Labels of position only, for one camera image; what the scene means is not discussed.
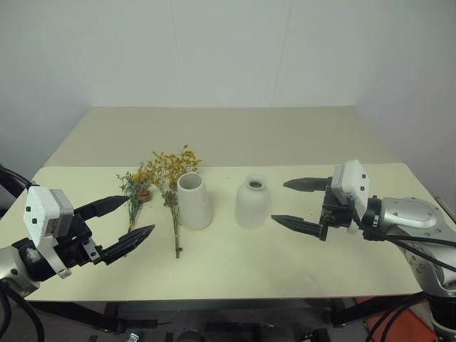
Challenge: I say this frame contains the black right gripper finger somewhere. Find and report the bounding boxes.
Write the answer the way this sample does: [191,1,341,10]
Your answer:
[271,214,329,243]
[282,176,335,194]

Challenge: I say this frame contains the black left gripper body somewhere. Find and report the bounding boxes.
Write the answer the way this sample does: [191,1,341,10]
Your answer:
[53,214,105,270]

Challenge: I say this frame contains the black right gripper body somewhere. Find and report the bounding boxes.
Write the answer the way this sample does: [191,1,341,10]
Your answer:
[319,185,354,229]

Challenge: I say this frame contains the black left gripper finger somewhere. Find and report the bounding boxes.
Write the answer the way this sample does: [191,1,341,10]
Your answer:
[100,224,156,266]
[73,195,130,223]

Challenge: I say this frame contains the white narrow-neck bottle vase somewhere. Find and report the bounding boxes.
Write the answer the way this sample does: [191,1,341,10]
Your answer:
[234,172,271,229]

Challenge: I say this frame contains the white conical vase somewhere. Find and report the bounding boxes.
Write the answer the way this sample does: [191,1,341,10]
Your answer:
[176,172,214,231]

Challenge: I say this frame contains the green sprig with orange flower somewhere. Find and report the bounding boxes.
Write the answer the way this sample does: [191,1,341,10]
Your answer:
[115,170,152,233]

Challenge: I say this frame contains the yellow dried flower bunch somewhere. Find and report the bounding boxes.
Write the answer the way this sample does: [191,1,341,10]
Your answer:
[147,144,203,259]

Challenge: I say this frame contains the dark object beside table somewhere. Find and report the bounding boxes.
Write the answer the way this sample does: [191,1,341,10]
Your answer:
[0,162,33,212]

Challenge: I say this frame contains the orange object under table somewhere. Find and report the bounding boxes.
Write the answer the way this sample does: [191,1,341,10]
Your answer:
[356,294,434,342]

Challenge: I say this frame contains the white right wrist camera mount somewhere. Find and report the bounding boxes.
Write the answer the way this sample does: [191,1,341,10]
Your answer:
[328,160,371,235]

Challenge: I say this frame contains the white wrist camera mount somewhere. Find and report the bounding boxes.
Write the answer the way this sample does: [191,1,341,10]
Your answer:
[22,185,74,279]
[328,160,371,235]

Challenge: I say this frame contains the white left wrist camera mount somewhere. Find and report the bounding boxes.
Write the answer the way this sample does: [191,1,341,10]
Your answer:
[22,185,74,279]

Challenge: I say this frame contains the black table frame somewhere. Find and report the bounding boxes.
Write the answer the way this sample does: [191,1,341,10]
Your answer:
[28,296,430,334]

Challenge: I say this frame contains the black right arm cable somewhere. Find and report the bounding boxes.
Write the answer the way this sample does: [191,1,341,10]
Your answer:
[349,199,456,276]

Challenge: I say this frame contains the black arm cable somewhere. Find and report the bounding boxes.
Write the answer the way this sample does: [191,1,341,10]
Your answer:
[0,279,46,342]
[349,199,456,276]

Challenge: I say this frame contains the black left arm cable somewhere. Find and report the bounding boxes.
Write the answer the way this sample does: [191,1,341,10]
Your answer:
[0,279,46,342]

